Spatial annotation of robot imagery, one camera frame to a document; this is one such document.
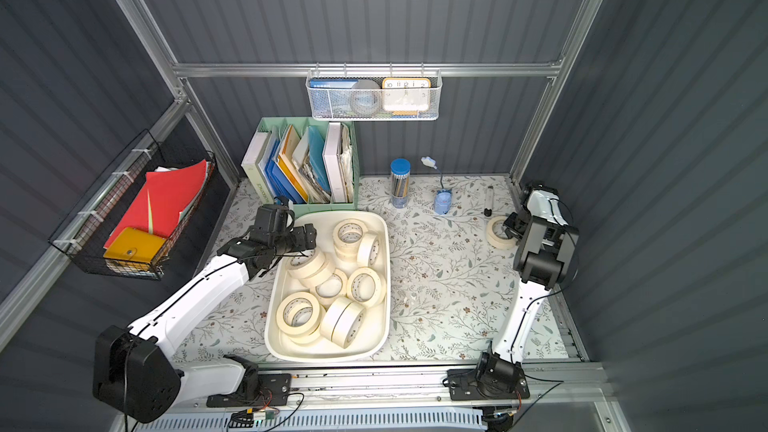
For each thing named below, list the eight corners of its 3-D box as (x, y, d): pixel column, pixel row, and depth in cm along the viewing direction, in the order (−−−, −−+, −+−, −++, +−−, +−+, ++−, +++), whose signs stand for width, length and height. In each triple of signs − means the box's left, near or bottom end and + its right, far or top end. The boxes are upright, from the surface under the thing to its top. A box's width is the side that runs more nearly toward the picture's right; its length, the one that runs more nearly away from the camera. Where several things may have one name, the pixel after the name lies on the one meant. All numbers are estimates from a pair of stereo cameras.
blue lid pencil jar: (390, 210, 113) (390, 171, 97) (390, 197, 117) (390, 158, 101) (408, 210, 113) (411, 171, 97) (407, 197, 117) (410, 158, 101)
